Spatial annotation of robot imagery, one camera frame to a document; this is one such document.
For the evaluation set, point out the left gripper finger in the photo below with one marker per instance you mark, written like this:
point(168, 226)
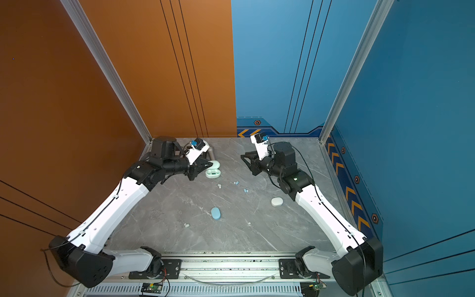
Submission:
point(206, 172)
point(204, 162)

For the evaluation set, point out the left circuit board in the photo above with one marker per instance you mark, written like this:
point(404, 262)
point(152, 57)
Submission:
point(151, 289)

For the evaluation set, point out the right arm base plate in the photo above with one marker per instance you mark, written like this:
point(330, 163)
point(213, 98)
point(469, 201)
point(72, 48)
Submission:
point(289, 270)

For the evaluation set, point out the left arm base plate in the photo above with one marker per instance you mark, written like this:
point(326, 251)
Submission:
point(168, 268)

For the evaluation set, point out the blue charging case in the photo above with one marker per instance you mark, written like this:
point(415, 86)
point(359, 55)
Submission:
point(216, 213)

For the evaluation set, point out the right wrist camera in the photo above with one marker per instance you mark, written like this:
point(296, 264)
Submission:
point(261, 142)

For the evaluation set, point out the white charging case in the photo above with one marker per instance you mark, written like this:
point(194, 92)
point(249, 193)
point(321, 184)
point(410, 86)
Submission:
point(276, 202)

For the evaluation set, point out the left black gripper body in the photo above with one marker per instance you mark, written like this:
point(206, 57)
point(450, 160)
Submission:
point(194, 169)

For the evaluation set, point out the right circuit board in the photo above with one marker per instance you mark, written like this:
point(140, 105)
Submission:
point(312, 289)

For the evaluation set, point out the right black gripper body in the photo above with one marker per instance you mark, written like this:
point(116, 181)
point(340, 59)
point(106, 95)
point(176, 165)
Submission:
point(258, 166)

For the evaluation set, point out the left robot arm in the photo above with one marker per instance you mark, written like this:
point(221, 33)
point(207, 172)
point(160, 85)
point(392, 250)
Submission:
point(83, 255)

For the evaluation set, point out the circuit board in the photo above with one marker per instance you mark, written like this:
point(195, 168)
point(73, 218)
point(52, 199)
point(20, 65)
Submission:
point(312, 289)
point(151, 289)

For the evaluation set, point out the green charging case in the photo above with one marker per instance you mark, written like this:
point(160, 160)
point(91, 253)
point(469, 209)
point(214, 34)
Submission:
point(213, 171)

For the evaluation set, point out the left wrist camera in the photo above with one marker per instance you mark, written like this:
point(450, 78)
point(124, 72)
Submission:
point(195, 149)

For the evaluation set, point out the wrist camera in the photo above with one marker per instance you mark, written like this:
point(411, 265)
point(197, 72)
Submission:
point(261, 142)
point(195, 149)

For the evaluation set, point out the aluminium front rail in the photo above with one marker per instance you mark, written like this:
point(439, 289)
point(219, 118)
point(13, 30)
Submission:
point(231, 268)

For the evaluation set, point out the silver microphone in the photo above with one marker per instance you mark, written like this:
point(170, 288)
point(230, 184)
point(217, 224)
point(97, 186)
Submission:
point(211, 153)

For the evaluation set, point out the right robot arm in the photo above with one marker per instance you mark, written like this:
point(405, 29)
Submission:
point(357, 260)

